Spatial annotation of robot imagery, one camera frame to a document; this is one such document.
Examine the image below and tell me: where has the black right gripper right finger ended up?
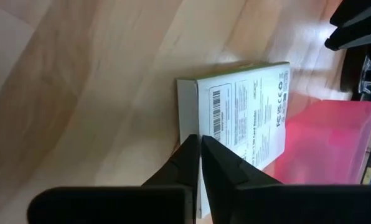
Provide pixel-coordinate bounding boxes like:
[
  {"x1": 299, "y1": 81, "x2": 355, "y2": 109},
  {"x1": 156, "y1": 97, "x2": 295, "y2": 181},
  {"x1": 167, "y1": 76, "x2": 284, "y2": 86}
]
[{"x1": 200, "y1": 135, "x2": 371, "y2": 224}]

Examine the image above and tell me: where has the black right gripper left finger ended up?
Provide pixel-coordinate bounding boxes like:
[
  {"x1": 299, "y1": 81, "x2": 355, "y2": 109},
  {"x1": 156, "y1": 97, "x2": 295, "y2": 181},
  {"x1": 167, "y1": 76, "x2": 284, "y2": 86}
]
[{"x1": 26, "y1": 134, "x2": 202, "y2": 224}]

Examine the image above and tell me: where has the white adapter box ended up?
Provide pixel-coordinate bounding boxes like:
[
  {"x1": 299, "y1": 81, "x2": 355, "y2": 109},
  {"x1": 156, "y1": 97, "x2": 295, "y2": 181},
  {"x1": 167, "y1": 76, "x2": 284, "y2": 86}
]
[{"x1": 176, "y1": 61, "x2": 291, "y2": 218}]

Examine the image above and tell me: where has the pink plastic bin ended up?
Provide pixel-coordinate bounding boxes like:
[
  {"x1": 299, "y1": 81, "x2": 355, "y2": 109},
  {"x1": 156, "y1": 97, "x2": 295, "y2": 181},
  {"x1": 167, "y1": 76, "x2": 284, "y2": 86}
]
[{"x1": 264, "y1": 99, "x2": 371, "y2": 187}]

